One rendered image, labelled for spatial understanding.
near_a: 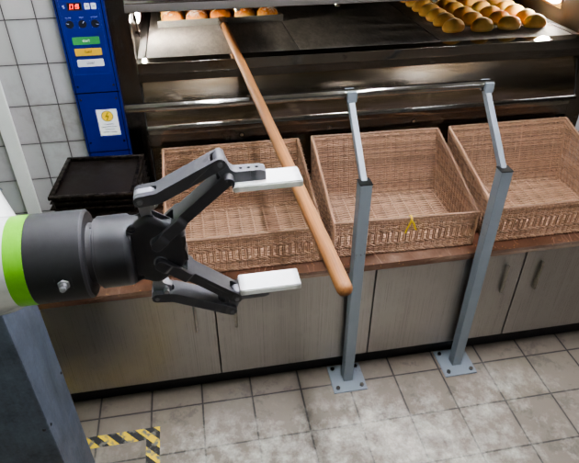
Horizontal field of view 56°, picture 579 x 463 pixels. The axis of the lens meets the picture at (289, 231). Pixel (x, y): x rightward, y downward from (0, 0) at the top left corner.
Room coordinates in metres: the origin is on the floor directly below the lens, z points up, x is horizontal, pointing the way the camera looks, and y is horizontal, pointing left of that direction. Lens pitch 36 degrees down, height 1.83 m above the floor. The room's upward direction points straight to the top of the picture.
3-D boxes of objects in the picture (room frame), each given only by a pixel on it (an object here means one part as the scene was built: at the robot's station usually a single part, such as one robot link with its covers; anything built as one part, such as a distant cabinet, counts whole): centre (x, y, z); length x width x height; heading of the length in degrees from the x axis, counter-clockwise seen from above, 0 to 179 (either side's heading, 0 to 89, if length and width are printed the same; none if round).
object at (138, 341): (1.81, -0.28, 0.29); 2.42 x 0.56 x 0.58; 100
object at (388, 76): (2.11, -0.33, 1.02); 1.79 x 0.11 x 0.19; 100
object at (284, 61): (2.14, -0.33, 1.16); 1.80 x 0.06 x 0.04; 100
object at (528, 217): (1.96, -0.98, 0.72); 0.56 x 0.49 x 0.28; 100
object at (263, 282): (0.48, 0.02, 1.42); 0.07 x 0.03 x 0.01; 101
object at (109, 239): (0.45, 0.15, 1.49); 0.09 x 0.07 x 0.08; 101
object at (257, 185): (0.48, 0.02, 1.56); 0.07 x 0.03 x 0.01; 101
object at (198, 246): (1.75, 0.19, 0.72); 0.56 x 0.49 x 0.28; 100
